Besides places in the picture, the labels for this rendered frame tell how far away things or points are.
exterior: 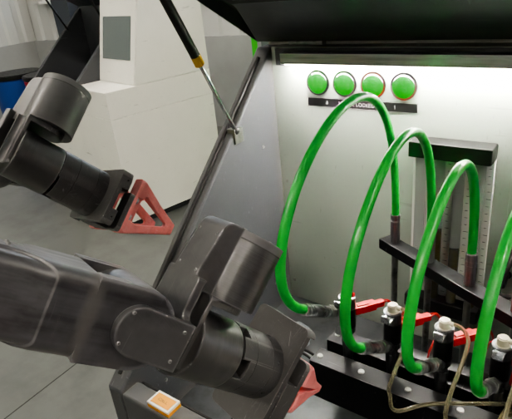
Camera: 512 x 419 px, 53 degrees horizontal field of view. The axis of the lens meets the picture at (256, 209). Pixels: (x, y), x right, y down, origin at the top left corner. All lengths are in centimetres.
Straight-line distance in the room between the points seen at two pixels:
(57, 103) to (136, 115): 302
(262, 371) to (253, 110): 72
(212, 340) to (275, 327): 10
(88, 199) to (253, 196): 57
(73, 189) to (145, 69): 305
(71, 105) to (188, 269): 29
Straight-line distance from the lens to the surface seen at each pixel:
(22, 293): 34
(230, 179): 105
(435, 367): 80
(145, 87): 364
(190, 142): 390
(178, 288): 40
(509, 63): 92
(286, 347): 47
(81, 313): 35
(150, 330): 36
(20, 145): 59
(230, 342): 42
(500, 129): 98
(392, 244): 102
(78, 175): 61
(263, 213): 117
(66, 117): 61
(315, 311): 77
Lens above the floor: 160
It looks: 25 degrees down
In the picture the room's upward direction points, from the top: 6 degrees counter-clockwise
